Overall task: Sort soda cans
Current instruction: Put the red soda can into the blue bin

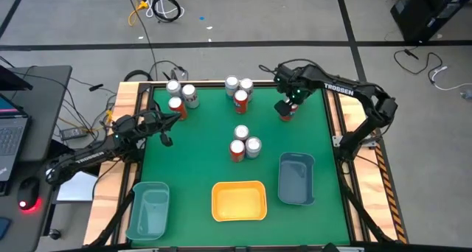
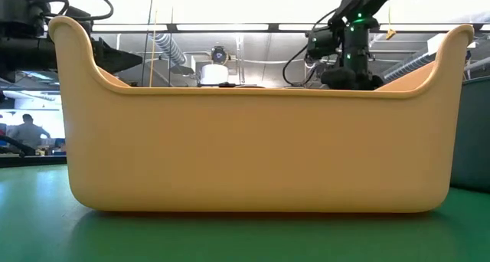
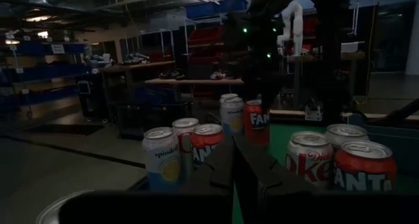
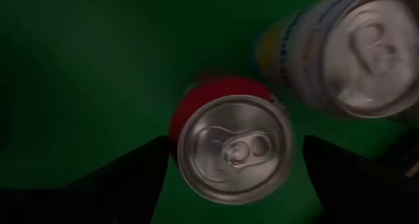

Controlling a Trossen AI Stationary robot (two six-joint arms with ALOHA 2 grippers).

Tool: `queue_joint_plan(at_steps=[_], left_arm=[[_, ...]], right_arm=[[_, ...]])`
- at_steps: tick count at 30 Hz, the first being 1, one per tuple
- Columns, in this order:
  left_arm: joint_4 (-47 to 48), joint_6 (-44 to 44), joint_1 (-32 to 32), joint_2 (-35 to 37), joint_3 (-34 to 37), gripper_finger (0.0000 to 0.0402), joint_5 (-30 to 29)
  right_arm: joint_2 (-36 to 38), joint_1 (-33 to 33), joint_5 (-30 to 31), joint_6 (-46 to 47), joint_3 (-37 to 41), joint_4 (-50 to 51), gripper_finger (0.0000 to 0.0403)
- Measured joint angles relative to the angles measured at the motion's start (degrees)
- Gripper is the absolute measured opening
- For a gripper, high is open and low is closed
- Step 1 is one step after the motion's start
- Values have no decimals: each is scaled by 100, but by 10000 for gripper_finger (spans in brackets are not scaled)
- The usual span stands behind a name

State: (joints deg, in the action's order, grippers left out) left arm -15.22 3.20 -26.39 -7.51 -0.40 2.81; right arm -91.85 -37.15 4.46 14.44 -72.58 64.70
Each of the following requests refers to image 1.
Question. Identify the silver metal bracket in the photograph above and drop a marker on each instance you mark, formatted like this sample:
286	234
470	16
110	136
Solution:
336	140

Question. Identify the yellow black hazard tape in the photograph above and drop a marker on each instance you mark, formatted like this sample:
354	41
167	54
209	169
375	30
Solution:
388	187

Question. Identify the black desk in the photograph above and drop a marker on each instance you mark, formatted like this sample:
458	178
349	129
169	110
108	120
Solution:
44	97

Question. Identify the white Spindrift can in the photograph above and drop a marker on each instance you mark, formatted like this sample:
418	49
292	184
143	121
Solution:
231	84
173	87
253	147

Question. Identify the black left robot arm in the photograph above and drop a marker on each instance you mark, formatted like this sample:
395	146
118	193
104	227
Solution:
88	158

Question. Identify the black power adapter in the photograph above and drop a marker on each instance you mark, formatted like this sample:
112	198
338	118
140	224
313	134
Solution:
73	133

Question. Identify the black computer mouse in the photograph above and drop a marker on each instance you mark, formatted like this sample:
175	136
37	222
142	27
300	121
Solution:
27	191

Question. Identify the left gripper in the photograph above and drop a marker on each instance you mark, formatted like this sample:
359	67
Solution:
153	122

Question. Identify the black monitor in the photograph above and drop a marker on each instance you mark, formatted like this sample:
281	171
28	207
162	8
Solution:
11	80

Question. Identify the black equipment case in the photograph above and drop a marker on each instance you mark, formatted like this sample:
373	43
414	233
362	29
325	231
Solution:
424	16

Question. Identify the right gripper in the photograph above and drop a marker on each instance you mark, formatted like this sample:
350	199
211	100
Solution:
291	80

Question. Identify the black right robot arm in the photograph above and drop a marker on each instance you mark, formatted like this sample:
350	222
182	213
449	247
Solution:
365	93

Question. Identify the black caster wheel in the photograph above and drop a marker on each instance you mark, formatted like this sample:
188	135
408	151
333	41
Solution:
55	234

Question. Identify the white sheet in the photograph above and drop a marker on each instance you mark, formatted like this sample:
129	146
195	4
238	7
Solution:
77	187

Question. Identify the yellow plastic bin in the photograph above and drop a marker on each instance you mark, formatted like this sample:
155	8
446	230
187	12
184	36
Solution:
239	202

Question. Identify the black laptop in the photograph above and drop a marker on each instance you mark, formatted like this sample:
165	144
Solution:
11	141

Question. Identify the blue pad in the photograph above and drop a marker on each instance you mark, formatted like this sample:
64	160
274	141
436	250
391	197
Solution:
3	228

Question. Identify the translucent teal plastic bin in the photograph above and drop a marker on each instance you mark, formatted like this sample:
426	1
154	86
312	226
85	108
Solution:
147	222

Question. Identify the grey-blue plastic bin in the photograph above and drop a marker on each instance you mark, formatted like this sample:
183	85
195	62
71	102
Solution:
296	182

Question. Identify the silver Diet Coke can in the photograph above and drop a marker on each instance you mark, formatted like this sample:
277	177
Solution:
190	96
241	132
247	86

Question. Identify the black frame brace strut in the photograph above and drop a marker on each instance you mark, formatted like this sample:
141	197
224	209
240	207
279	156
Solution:
118	215
363	215

